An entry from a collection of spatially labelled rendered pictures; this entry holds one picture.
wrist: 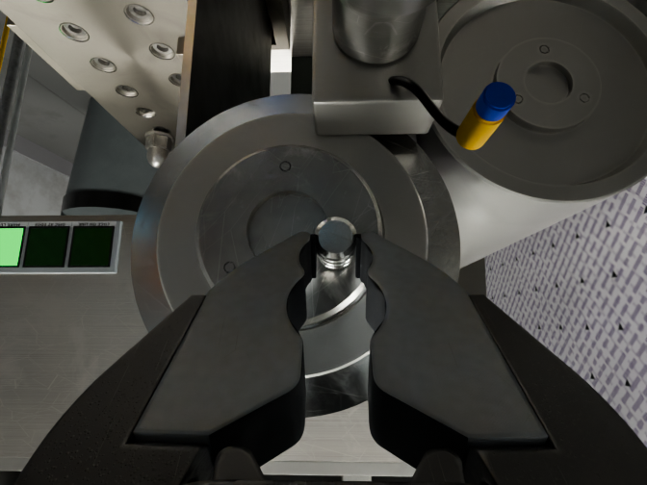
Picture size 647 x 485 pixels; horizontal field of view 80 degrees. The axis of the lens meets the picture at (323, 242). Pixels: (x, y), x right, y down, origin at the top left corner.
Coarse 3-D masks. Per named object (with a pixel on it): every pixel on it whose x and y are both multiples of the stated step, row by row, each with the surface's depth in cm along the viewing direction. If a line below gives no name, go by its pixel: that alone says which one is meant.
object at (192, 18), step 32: (192, 0) 22; (224, 0) 27; (192, 32) 21; (224, 32) 27; (192, 64) 21; (224, 64) 27; (256, 64) 38; (192, 96) 21; (224, 96) 27; (256, 96) 38; (192, 128) 21
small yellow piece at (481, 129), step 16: (400, 80) 14; (416, 96) 13; (480, 96) 10; (496, 96) 10; (512, 96) 10; (432, 112) 13; (480, 112) 10; (496, 112) 10; (448, 128) 12; (464, 128) 11; (480, 128) 10; (496, 128) 11; (464, 144) 12; (480, 144) 11
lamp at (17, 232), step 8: (0, 232) 52; (8, 232) 52; (16, 232) 51; (0, 240) 51; (8, 240) 51; (16, 240) 51; (0, 248) 51; (8, 248) 51; (16, 248) 51; (0, 256) 51; (8, 256) 51; (16, 256) 51; (0, 264) 51; (8, 264) 51; (16, 264) 51
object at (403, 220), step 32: (256, 128) 17; (288, 128) 17; (192, 160) 17; (224, 160) 17; (352, 160) 17; (384, 160) 17; (192, 192) 17; (384, 192) 17; (416, 192) 17; (160, 224) 17; (192, 224) 17; (384, 224) 16; (416, 224) 16; (160, 256) 16; (192, 256) 16; (192, 288) 16; (352, 320) 16; (320, 352) 15; (352, 352) 15
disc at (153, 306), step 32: (288, 96) 19; (224, 128) 19; (416, 160) 18; (160, 192) 18; (448, 192) 18; (448, 224) 17; (448, 256) 17; (160, 288) 17; (160, 320) 17; (320, 384) 16; (352, 384) 16
